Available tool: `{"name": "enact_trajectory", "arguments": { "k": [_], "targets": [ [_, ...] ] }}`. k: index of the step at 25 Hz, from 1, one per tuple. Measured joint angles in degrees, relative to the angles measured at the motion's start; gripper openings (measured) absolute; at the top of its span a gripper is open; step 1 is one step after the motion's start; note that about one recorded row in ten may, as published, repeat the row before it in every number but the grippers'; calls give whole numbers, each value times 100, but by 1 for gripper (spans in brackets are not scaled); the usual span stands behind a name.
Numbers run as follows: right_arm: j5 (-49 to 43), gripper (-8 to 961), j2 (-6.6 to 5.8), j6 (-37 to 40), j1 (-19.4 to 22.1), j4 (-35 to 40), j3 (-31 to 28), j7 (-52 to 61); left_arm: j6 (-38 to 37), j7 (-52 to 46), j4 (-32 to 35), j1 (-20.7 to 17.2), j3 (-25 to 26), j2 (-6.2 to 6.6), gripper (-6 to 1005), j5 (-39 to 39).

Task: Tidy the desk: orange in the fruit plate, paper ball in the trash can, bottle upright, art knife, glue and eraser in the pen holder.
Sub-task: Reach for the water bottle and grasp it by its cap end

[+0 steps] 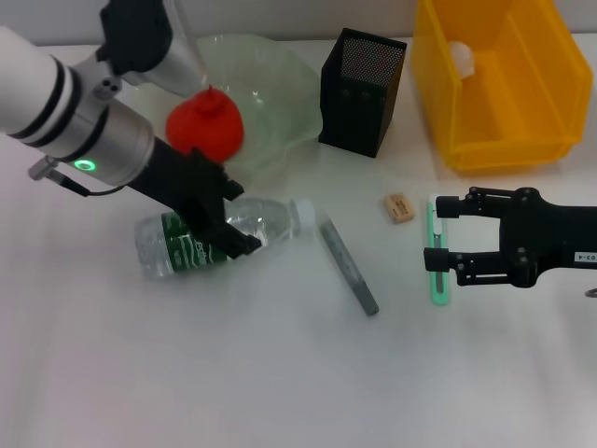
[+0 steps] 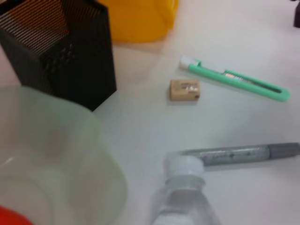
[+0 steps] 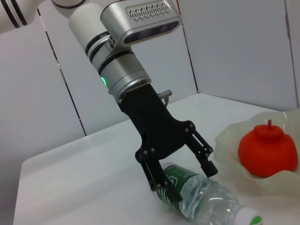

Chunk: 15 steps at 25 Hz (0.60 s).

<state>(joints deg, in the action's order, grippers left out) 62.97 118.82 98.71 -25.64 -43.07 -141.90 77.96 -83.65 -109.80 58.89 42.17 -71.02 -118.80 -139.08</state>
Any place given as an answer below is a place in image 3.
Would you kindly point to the green label water bottle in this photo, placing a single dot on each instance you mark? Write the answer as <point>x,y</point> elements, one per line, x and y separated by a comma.
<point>206,201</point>

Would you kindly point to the pale green glass fruit plate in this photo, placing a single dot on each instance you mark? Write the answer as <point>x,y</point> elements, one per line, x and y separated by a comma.
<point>269,187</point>

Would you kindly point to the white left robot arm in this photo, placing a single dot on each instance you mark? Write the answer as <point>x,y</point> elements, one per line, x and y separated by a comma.
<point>124,72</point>

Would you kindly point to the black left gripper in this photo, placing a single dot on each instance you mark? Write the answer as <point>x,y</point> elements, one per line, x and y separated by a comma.
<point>154,131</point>

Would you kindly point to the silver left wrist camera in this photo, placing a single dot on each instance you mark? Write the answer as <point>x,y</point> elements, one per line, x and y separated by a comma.
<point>117,25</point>

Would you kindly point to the red-orange toy orange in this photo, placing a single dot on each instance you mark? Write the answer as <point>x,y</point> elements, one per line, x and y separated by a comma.
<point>267,152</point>

